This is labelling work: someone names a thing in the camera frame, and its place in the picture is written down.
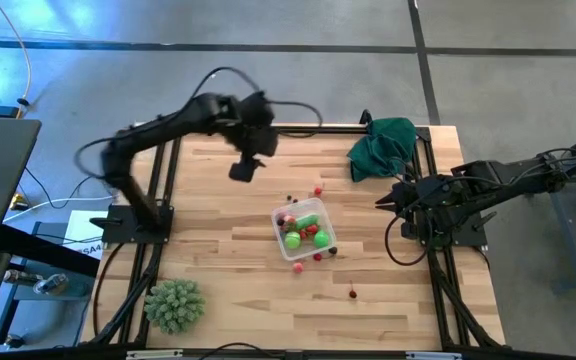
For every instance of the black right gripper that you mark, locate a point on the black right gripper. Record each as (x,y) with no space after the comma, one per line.
(430,200)

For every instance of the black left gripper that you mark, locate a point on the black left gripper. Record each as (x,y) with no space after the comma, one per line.
(255,130)

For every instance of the green toy cucumber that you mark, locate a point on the green toy cucumber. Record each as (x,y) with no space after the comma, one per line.
(308,220)

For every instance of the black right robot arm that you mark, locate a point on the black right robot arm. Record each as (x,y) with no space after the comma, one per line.
(518,175)

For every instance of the clear plastic tupperware container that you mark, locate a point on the clear plastic tupperware container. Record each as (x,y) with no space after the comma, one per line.
(325,212)

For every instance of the green spiky artificial plant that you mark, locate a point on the green spiky artificial plant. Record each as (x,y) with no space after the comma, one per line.
(174,306)

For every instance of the white paper label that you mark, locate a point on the white paper label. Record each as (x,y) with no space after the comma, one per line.
(80,230)

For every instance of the pink toy peach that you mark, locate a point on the pink toy peach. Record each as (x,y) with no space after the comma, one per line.
(298,267)

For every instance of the light green sliced toy lime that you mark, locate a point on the light green sliced toy lime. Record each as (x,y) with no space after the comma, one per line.
(292,241)

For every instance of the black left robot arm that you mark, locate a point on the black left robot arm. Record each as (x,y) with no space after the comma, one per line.
(168,125)

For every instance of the dark green cloth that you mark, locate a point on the dark green cloth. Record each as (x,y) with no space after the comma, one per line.
(383,145)

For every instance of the small red toy fruit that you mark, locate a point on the small red toy fruit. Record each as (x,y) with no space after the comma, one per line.
(288,218)

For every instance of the small brass connector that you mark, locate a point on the small brass connector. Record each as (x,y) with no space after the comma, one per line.
(17,201)

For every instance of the black desk beam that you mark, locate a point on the black desk beam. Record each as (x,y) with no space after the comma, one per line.
(43,250)

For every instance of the black table frame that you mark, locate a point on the black table frame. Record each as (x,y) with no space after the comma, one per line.
(338,130)

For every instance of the silver metal cylinder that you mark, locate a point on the silver metal cylinder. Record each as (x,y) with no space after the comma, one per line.
(50,284)
(18,276)

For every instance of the black caster wheel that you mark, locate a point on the black caster wheel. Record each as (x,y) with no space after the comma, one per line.
(13,341)

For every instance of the red toy cherry with stem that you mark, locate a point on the red toy cherry with stem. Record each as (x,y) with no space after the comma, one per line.
(352,294)
(317,190)
(317,257)

